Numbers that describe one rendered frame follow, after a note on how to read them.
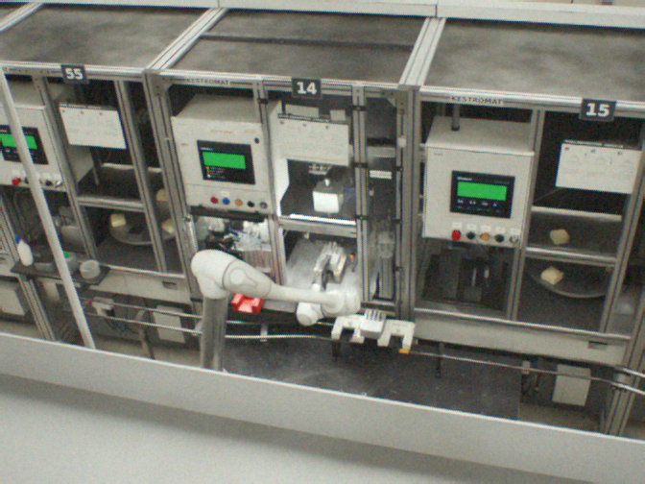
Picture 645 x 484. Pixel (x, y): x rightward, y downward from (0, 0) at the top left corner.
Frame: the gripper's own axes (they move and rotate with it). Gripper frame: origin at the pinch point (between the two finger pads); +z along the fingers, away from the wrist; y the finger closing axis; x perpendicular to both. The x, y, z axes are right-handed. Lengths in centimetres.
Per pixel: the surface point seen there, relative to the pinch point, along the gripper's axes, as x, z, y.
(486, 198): -73, -17, 59
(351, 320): -17.5, -25.1, -11.4
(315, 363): -1.6, -36.5, -32.4
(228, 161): 37, -17, 64
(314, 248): 13.9, 22.2, -9.4
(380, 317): -31.6, -26.7, -5.4
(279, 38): 25, 30, 102
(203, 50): 57, 17, 101
